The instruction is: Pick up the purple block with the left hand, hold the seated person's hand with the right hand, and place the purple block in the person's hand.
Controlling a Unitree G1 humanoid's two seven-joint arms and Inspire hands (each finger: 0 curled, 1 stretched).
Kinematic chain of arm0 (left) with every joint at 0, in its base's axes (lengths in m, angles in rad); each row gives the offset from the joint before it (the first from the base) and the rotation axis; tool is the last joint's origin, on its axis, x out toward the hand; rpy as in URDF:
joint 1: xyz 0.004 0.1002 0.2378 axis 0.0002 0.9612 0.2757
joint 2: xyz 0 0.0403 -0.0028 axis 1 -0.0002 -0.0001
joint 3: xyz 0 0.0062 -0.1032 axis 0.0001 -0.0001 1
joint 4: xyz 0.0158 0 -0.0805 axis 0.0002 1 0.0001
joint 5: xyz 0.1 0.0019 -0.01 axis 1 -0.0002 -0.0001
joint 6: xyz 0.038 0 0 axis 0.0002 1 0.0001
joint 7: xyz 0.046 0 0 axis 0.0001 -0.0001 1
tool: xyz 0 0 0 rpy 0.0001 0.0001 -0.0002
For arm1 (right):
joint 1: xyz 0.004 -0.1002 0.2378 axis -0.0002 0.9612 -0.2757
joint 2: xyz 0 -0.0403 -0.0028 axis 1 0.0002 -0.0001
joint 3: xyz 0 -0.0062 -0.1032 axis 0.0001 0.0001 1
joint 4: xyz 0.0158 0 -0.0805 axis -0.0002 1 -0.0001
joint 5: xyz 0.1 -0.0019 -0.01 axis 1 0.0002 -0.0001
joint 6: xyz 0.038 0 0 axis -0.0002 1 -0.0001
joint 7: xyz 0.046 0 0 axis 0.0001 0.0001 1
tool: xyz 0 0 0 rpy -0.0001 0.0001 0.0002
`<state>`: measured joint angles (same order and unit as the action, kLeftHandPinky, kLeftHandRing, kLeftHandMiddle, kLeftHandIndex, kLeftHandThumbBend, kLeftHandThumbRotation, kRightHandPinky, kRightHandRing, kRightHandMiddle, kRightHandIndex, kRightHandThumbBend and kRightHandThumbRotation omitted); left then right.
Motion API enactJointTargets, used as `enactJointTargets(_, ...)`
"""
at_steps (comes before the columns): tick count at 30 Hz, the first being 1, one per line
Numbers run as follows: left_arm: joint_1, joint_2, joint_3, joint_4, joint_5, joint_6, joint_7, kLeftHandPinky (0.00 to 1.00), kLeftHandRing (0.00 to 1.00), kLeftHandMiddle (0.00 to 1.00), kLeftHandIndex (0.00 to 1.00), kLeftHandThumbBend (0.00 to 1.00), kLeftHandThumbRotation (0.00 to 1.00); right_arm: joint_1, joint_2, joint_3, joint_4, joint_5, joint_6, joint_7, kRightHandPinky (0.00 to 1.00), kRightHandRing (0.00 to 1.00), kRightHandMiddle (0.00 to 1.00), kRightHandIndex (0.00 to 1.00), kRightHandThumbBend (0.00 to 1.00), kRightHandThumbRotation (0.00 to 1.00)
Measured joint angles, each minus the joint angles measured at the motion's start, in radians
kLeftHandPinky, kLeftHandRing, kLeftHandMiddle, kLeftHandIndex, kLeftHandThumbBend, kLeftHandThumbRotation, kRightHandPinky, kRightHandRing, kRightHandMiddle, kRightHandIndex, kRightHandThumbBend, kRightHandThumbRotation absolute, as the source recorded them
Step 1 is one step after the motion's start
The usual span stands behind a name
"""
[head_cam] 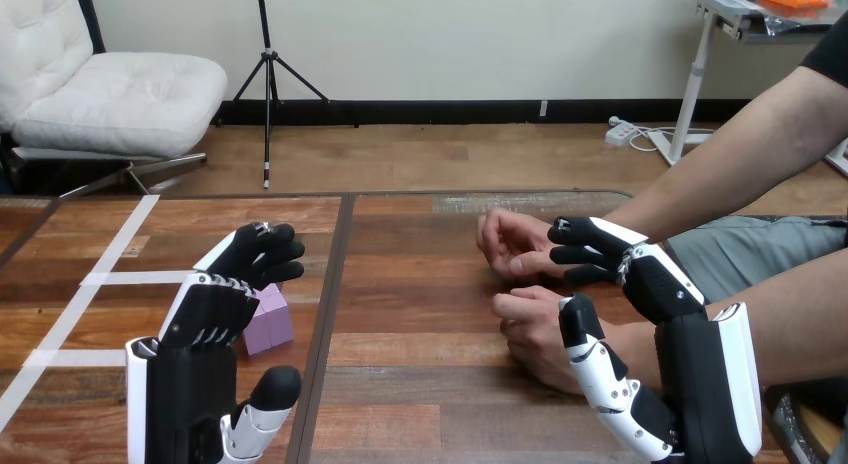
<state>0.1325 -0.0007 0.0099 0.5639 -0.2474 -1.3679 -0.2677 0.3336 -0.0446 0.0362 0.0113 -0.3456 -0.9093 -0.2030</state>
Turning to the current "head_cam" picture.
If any black tripod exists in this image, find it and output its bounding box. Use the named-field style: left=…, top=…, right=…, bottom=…
left=213, top=0, right=360, bottom=191

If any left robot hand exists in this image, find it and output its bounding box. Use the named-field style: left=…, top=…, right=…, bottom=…
left=125, top=221, right=307, bottom=464

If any person's hand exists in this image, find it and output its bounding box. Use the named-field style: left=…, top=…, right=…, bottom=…
left=491, top=285, right=588, bottom=396
left=475, top=207, right=571, bottom=283

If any person's forearm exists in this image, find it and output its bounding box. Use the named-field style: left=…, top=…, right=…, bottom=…
left=599, top=255, right=848, bottom=391
left=601, top=73, right=848, bottom=245

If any white cable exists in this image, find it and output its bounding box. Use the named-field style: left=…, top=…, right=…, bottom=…
left=627, top=124, right=717, bottom=155

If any white cushioned chair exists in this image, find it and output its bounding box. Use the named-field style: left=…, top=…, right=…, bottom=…
left=0, top=0, right=229, bottom=199

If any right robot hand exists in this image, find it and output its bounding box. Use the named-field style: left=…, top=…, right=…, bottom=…
left=547, top=215, right=764, bottom=464

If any white power strip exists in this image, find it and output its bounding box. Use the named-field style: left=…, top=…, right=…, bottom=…
left=604, top=115, right=639, bottom=148

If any person's body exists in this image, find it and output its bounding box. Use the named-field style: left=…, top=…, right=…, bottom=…
left=665, top=13, right=848, bottom=305

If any purple block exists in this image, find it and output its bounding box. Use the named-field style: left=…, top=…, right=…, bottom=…
left=241, top=283, right=295, bottom=357

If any white desk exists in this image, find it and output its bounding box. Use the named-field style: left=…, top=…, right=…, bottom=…
left=645, top=0, right=848, bottom=168

